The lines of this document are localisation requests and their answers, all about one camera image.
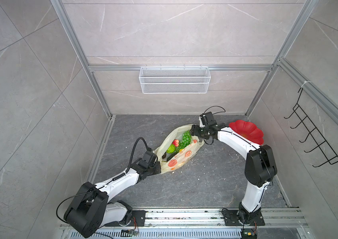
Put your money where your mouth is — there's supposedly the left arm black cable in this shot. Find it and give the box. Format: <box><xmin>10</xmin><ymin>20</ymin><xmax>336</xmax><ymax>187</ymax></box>
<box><xmin>126</xmin><ymin>137</ymin><xmax>150</xmax><ymax>174</ymax></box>

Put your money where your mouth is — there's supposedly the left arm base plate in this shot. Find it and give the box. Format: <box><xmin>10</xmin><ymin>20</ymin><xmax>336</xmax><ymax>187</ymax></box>
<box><xmin>118</xmin><ymin>210</ymin><xmax>147</xmax><ymax>227</ymax></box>

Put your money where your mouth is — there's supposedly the green grape bunch fake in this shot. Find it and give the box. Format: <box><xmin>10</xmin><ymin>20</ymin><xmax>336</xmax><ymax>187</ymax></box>
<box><xmin>178</xmin><ymin>131</ymin><xmax>192</xmax><ymax>149</ymax></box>

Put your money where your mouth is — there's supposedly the white wire mesh basket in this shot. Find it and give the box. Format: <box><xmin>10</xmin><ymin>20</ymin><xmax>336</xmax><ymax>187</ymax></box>
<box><xmin>139</xmin><ymin>66</ymin><xmax>211</xmax><ymax>94</ymax></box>

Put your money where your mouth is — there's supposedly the red flower-shaped plastic bowl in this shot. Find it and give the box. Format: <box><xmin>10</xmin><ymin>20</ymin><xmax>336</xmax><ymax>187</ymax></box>
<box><xmin>229</xmin><ymin>120</ymin><xmax>264</xmax><ymax>145</ymax></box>

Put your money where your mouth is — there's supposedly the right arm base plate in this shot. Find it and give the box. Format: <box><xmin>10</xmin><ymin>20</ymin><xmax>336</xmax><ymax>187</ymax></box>
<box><xmin>221</xmin><ymin>208</ymin><xmax>265</xmax><ymax>226</ymax></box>

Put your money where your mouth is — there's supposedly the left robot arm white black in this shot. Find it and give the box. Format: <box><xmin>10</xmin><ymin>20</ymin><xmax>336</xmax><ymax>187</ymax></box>
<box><xmin>61</xmin><ymin>151</ymin><xmax>161</xmax><ymax>238</ymax></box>

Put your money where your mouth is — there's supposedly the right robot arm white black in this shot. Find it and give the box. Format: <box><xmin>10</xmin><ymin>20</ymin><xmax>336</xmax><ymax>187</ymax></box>
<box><xmin>190</xmin><ymin>112</ymin><xmax>277</xmax><ymax>225</ymax></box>

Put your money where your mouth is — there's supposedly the green custard apple fake fruit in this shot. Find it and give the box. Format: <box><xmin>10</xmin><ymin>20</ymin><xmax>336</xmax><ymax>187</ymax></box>
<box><xmin>166</xmin><ymin>144</ymin><xmax>176</xmax><ymax>154</ymax></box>

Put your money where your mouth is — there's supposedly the black wire hook rack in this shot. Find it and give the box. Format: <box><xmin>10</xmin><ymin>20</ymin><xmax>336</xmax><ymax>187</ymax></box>
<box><xmin>284</xmin><ymin>87</ymin><xmax>338</xmax><ymax>168</ymax></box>

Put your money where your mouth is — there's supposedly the red strawberry fake fruit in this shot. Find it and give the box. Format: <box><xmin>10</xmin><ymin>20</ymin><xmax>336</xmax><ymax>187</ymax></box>
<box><xmin>172</xmin><ymin>139</ymin><xmax>180</xmax><ymax>147</ymax></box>

